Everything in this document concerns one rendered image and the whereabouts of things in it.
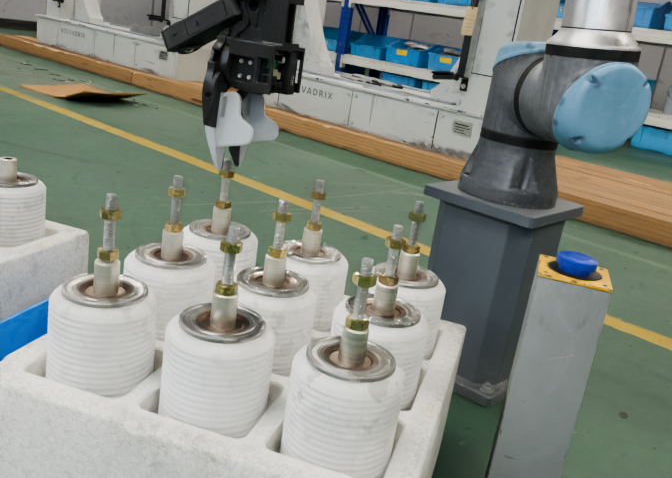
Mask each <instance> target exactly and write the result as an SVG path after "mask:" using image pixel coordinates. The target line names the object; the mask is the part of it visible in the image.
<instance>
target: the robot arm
mask: <svg viewBox="0 0 672 478"><path fill-rule="evenodd" d="M304 2H305V0H218V1H216V2H214V3H212V4H210V5H208V6H207V7H205V8H203V9H201V10H199V11H197V12H196V13H194V14H192V15H190V16H188V17H186V18H185V19H183V20H180V21H178V22H176V23H174V24H172V25H171V26H170V27H168V28H166V29H164V30H163V31H161V35H162V38H163V41H164V44H165V47H166V50H167V52H178V54H190V53H193V52H195V51H197V50H199V49H200V48H201V47H202V46H204V45H206V44H208V43H210V42H212V41H214V40H216V39H217V41H216V42H215V43H214V45H213V46H212V51H211V57H210V59H209V60H208V62H207V71H206V75H205V78H204V82H203V88H202V110H203V124H204V125H205V132H206V137H207V141H208V145H209V149H210V152H211V156H212V159H213V163H214V166H215V168H216V169H217V170H222V165H223V159H224V147H227V146H229V152H230V154H231V157H232V159H233V162H234V165H235V166H240V165H241V163H242V160H243V158H244V156H245V153H246V150H247V147H248V144H250V143H251V142H264V141H273V140H275V139H276V138H277V137H278V135H279V127H278V125H277V124H276V123H275V122H274V121H273V120H271V119H270V118H269V117H268V116H267V115H266V114H265V99H264V96H263V95H264V94H267V95H270V93H279V94H284V95H293V93H294V92H295V93H300V86H301V79H302V71H303V64H304V56H305V49H306V48H301V47H299V44H293V43H292V39H293V31H294V23H295V15H296V7H297V5H301V6H304ZM637 3H638V0H565V6H564V12H563V18H562V24H561V28H560V29H559V31H558V32H557V33H556V34H554V35H553V36H552V37H551V38H549V39H548V40H547V42H528V41H516V42H509V43H506V44H504V45H502V46H501V47H500V49H499V50H498V53H497V57H496V61H495V63H494V64H493V67H492V72H493V74H492V79H491V84H490V88H489V93H488V98H487V103H486V108H485V112H484V117H483V122H482V127H481V132H480V136H479V140H478V143H477V145H476V146H475V148H474V150H473V152H472V153H471V155H470V157H469V159H468V160H467V162H466V164H465V166H464V167H463V169H462V171H461V173H460V177H459V181H458V188H459V189H460V190H461V191H463V192H464V193H466V194H469V195H471V196H473V197H476V198H479V199H482V200H486V201H489V202H493V203H497V204H502V205H507V206H512V207H518V208H526V209H551V208H553V207H555V204H556V200H557V196H558V185H557V173H556V161H555V154H556V149H557V145H558V144H560V145H562V146H563V147H565V148H567V149H569V150H572V151H578V152H585V153H590V154H601V153H606V152H610V151H613V150H615V149H617V148H619V147H621V146H622V145H624V143H625V142H627V141H628V140H629V139H631V138H632V137H634V135H635V134H636V133H637V132H638V131H639V129H640V128H641V127H642V125H643V123H644V122H645V120H646V117H647V115H648V112H649V109H650V104H651V89H650V85H649V84H648V83H647V82H646V76H645V75H644V74H643V73H642V72H641V71H640V70H639V69H638V65H639V59H640V55H641V47H640V46H639V45H638V43H637V42H636V41H635V39H634V38H633V36H632V29H633V23H634V18H635V13H636V8H637ZM298 60H300V64H299V72H298V80H297V83H295V78H296V70H297V62H298ZM231 87H233V88H236V89H238V91H237V92H234V91H230V92H227V90H229V89H230V88H231Z"/></svg>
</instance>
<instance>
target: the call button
mask: <svg viewBox="0 0 672 478"><path fill-rule="evenodd" d="M556 261H557V262H558V263H559V266H558V267H559V268H560V269H561V270H563V271H565V272H567V273H570V274H574V275H578V276H590V275H591V272H592V271H596V270H597V267H598V262H597V260H596V259H595V258H593V257H591V256H589V255H586V254H583V253H580V252H575V251H567V250H565V251H560V252H558V253H557V257H556Z"/></svg>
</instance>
